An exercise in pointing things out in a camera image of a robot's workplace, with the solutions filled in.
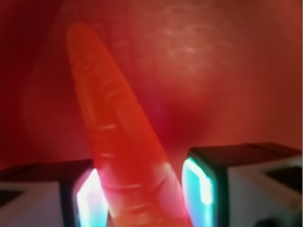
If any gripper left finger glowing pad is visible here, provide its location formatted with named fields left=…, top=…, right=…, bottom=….
left=0, top=159, right=108, bottom=227

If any orange toy carrot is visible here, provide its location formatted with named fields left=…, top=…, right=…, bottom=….
left=66, top=23, right=191, bottom=227

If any red plastic tray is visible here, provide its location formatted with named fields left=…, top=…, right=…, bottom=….
left=0, top=0, right=303, bottom=167

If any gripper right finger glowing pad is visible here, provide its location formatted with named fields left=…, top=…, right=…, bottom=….
left=181, top=142, right=303, bottom=227

